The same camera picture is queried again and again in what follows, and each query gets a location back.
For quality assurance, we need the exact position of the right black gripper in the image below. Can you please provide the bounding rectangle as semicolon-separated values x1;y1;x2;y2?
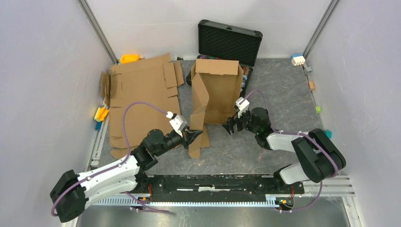
221;107;259;135

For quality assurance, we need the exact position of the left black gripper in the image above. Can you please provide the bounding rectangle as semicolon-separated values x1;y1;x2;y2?
155;125;203;157

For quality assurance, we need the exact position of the brown cardboard box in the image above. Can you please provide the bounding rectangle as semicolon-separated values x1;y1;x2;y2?
189;59;244;158

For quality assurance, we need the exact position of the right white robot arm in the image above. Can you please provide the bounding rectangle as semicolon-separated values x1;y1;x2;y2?
223;107;346;193

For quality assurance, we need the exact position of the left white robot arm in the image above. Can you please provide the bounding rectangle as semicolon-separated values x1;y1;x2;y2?
50;126;203;223

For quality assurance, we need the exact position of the flat cardboard sheet stack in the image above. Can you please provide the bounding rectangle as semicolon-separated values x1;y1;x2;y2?
100;53;184;159

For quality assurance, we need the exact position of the black poker chip case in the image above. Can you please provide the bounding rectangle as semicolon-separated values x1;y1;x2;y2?
196;19;263;97

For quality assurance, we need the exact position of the small orange wooden block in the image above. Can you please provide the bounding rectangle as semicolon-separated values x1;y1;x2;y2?
308;81;315;91

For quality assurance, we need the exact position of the yellow orange toy block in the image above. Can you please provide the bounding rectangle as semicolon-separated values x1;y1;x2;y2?
94;107;109;122

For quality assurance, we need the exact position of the small blue block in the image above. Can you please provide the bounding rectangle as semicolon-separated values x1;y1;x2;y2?
95;122;103;131

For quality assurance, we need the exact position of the blue white toy block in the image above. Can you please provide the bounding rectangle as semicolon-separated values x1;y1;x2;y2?
290;53;305;66

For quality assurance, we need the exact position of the small teal block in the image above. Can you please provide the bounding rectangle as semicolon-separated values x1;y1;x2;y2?
324;130;332;139

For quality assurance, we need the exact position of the yellow plastic toy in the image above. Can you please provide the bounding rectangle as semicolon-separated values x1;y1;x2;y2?
120;54;144;64

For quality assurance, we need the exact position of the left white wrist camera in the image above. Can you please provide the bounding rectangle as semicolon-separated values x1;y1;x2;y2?
166;111;187;137

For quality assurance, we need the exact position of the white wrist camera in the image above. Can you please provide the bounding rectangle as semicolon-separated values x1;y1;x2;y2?
235;97;250;118
166;111;187;137

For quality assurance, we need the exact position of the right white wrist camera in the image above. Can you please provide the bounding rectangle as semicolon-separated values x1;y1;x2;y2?
235;97;250;118

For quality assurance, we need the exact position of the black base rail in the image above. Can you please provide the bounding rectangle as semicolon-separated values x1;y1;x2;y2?
132;174;305;202

